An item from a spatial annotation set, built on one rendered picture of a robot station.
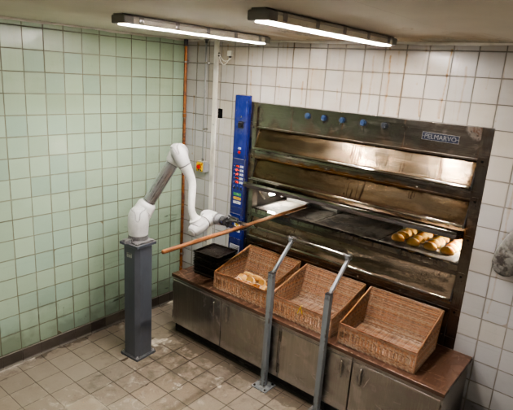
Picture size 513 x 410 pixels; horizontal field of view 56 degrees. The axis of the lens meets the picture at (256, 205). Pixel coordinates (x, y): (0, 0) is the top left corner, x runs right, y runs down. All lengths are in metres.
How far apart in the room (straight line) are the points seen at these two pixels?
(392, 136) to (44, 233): 2.75
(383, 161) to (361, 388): 1.56
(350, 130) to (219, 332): 1.96
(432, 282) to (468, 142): 0.99
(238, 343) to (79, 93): 2.35
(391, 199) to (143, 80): 2.34
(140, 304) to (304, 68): 2.26
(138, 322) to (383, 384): 1.95
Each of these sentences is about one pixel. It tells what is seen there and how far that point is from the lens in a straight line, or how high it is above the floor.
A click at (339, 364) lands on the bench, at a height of 0.45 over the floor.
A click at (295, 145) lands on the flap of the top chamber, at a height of 1.80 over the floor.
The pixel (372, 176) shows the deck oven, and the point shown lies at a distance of 3.64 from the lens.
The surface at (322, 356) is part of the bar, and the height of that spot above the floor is 0.49.
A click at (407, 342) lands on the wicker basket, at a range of 3.67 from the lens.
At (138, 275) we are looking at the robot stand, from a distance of 3.95.
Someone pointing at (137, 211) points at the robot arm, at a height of 1.25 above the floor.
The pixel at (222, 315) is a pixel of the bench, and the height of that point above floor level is 0.40.
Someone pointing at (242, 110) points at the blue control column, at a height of 2.02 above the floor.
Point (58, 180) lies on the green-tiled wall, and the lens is 4.11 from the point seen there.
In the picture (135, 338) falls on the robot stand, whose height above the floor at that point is 0.20.
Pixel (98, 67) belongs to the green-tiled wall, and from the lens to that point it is 4.21.
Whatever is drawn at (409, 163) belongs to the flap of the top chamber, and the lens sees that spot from 3.52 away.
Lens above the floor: 2.33
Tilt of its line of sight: 15 degrees down
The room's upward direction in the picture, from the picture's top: 4 degrees clockwise
